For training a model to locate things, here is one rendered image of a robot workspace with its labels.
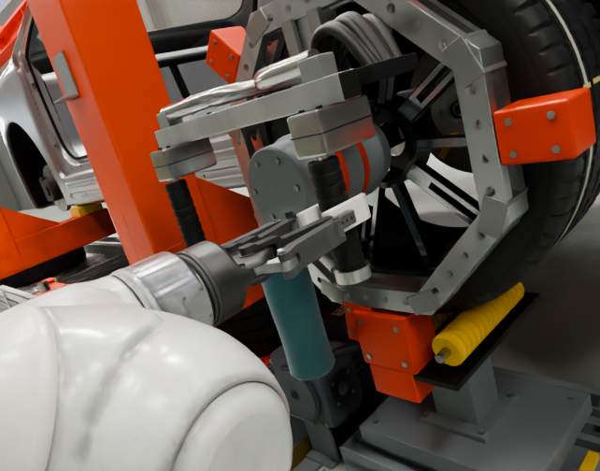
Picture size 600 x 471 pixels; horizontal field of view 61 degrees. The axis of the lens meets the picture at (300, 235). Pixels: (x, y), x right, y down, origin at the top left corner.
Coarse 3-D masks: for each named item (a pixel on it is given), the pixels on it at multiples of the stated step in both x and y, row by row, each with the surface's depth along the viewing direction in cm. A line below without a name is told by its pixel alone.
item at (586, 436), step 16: (384, 400) 131; (592, 416) 111; (592, 432) 103; (352, 448) 122; (368, 448) 121; (576, 448) 104; (592, 448) 102; (352, 464) 119; (368, 464) 115; (384, 464) 111; (400, 464) 113; (416, 464) 111; (576, 464) 100; (592, 464) 95
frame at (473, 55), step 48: (288, 0) 78; (336, 0) 72; (384, 0) 67; (432, 0) 67; (432, 48) 65; (480, 48) 61; (480, 96) 63; (240, 144) 101; (480, 144) 65; (480, 192) 68; (480, 240) 70; (336, 288) 96; (384, 288) 88; (432, 288) 80
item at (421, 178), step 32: (352, 64) 88; (384, 96) 85; (416, 96) 81; (288, 128) 106; (416, 128) 85; (416, 160) 86; (384, 192) 95; (448, 192) 83; (384, 224) 112; (416, 224) 91; (384, 256) 102; (416, 256) 100
